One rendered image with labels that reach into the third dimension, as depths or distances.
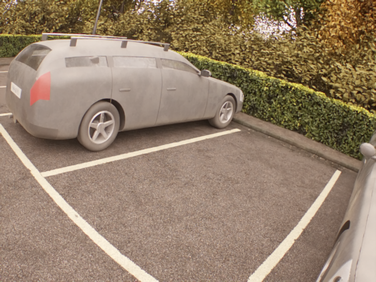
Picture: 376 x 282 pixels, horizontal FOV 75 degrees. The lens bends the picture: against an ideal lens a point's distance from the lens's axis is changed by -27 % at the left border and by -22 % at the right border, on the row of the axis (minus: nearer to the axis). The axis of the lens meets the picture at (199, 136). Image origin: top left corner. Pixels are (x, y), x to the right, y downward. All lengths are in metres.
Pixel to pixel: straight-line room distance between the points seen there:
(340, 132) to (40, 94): 5.75
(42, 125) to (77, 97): 0.55
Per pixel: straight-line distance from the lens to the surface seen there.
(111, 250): 2.38
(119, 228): 2.64
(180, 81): 4.73
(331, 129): 6.81
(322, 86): 8.89
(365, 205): 2.12
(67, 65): 3.57
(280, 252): 2.83
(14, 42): 12.89
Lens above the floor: 1.59
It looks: 17 degrees down
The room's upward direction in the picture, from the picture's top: 12 degrees clockwise
